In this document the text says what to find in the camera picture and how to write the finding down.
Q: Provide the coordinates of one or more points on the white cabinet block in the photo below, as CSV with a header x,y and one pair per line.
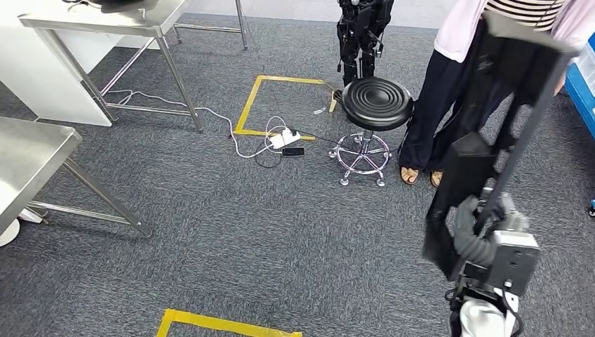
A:
x,y
42,79

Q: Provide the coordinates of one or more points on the small black humanoid robot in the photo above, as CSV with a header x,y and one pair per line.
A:
x,y
362,32

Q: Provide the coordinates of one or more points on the person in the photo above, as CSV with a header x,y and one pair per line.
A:
x,y
432,93

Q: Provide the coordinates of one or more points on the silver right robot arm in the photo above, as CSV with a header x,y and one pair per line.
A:
x,y
485,318

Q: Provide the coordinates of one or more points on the white power strip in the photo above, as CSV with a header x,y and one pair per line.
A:
x,y
284,138

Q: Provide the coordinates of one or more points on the black plastic frame part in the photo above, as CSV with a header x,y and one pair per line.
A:
x,y
465,172

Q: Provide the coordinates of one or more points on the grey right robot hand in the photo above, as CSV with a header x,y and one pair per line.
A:
x,y
466,214

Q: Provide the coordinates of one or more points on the black round stool chrome base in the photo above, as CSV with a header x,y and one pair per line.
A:
x,y
376,102

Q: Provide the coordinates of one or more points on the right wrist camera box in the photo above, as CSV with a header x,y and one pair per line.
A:
x,y
511,265

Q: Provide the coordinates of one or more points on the yellow floor tape square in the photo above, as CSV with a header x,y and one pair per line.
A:
x,y
247,107
209,322

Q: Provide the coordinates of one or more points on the black phone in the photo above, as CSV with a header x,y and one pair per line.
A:
x,y
293,151

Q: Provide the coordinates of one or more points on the steel workbench table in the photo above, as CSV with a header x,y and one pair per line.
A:
x,y
28,158

